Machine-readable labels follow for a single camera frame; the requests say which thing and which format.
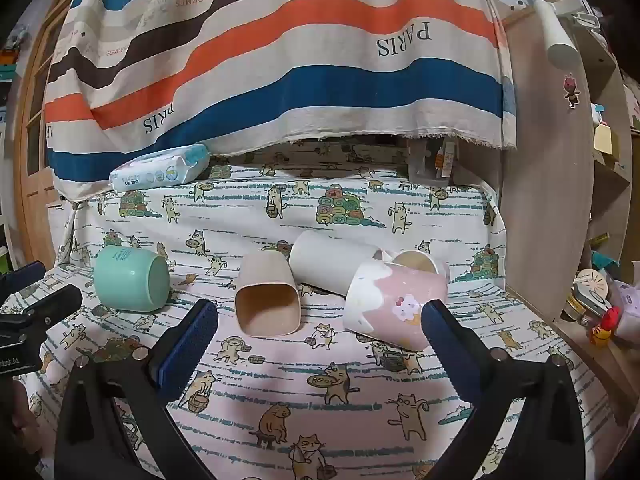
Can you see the cream round cup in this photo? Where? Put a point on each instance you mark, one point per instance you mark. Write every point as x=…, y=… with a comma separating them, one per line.
x=420, y=260

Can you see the mint green cup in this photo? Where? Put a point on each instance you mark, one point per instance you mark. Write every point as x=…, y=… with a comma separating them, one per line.
x=127, y=277

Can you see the wet wipes pack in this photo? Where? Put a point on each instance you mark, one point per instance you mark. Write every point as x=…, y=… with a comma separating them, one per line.
x=160, y=170

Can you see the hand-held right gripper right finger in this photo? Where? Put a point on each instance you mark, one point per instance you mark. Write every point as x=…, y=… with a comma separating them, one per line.
x=449, y=347

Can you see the yellow box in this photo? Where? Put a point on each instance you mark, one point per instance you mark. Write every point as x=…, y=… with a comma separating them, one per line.
x=606, y=139

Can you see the wooden shelf unit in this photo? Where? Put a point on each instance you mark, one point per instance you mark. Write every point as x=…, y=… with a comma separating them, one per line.
x=545, y=185

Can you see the striped cloth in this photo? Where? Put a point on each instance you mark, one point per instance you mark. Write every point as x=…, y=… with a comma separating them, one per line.
x=300, y=50

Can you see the cat print cloth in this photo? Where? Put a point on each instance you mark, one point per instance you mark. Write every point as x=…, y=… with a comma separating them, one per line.
x=300, y=395

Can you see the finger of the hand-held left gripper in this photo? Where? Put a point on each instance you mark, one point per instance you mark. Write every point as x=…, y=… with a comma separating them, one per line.
x=22, y=276
x=50, y=302

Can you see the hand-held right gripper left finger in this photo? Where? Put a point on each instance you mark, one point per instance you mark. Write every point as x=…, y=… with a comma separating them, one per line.
x=189, y=342

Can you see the beige square cup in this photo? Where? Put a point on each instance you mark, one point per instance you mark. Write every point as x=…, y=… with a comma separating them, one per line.
x=265, y=290

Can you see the clear plastic box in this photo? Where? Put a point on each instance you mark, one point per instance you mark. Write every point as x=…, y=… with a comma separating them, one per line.
x=430, y=160

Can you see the pink ice cream print cup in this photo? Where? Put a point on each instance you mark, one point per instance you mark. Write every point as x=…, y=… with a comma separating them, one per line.
x=400, y=300

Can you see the wooden door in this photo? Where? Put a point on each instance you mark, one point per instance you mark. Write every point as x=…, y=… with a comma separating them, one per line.
x=35, y=160

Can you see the pale purple box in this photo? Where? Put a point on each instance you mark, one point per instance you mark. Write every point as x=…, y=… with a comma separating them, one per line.
x=627, y=305

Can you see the red cartoon sticker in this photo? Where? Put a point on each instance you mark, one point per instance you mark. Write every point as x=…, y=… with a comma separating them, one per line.
x=571, y=91

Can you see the red and yellow toy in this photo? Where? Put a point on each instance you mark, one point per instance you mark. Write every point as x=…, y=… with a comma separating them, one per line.
x=606, y=327

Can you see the round tin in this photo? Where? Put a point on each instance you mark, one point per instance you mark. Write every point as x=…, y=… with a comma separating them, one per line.
x=592, y=287

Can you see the white cylindrical cup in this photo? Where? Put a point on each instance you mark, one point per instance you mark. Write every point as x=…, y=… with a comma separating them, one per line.
x=325, y=260

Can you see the white handheld appliance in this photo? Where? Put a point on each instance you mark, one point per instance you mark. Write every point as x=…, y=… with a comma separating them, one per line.
x=555, y=35

